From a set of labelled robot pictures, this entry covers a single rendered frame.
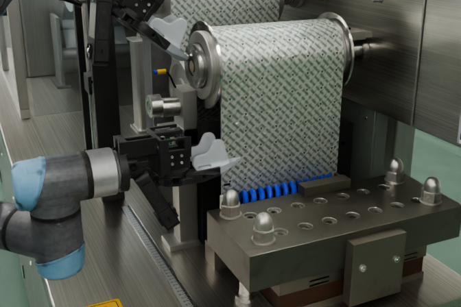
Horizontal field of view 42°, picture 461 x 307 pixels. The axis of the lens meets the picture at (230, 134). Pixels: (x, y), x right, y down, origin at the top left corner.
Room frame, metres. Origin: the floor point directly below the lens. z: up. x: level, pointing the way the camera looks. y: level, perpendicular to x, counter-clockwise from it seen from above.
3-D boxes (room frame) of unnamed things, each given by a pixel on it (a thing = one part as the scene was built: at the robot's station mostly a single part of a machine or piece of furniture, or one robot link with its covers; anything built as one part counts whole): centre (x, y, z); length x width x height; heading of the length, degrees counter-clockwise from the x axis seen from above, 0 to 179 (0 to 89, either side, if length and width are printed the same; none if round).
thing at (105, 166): (0.86, 0.20, 1.11); 0.08 x 0.05 x 0.08; 24
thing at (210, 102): (1.00, 0.04, 1.25); 0.15 x 0.01 x 0.15; 25
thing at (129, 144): (0.90, 0.12, 1.12); 0.12 x 0.08 x 0.09; 114
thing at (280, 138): (0.99, -0.09, 1.11); 0.23 x 0.01 x 0.18; 114
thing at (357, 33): (1.12, -0.23, 1.28); 0.06 x 0.05 x 0.02; 114
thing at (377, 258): (0.82, -0.23, 0.96); 0.10 x 0.03 x 0.11; 114
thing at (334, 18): (1.10, -0.18, 1.25); 0.15 x 0.01 x 0.15; 25
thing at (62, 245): (0.84, 0.28, 1.01); 0.11 x 0.08 x 0.11; 66
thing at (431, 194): (0.93, -0.34, 1.05); 0.04 x 0.04 x 0.04
